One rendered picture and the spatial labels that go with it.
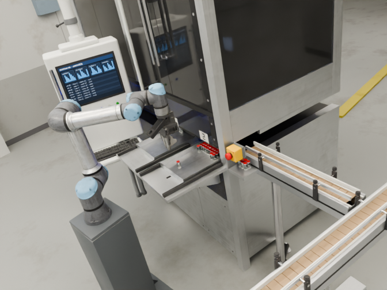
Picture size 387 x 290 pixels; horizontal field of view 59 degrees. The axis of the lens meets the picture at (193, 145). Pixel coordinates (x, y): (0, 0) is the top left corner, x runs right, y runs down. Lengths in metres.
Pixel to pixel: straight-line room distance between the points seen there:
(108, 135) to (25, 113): 3.09
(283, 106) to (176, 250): 1.39
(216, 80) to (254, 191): 0.82
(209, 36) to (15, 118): 4.29
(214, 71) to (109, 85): 1.04
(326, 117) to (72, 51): 1.75
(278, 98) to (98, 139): 1.35
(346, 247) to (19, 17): 5.00
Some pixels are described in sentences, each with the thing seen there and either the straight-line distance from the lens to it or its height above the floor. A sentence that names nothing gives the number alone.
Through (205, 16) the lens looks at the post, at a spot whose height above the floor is 1.71.
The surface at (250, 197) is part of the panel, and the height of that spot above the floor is 0.59.
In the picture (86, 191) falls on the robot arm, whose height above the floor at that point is 1.00.
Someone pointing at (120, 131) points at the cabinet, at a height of 0.89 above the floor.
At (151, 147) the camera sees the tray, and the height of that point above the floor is 0.88.
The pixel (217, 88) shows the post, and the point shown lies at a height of 1.36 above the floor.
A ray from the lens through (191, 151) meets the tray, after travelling 2.18.
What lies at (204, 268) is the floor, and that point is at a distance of 2.62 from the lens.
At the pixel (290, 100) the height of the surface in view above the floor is 1.10.
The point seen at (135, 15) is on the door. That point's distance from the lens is 2.31.
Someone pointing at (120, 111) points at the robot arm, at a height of 1.41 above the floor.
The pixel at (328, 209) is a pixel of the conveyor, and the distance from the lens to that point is 1.69.
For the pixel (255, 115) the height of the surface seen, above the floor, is 1.11.
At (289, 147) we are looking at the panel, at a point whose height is 0.78.
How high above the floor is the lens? 1.98
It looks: 29 degrees down
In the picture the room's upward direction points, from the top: 12 degrees counter-clockwise
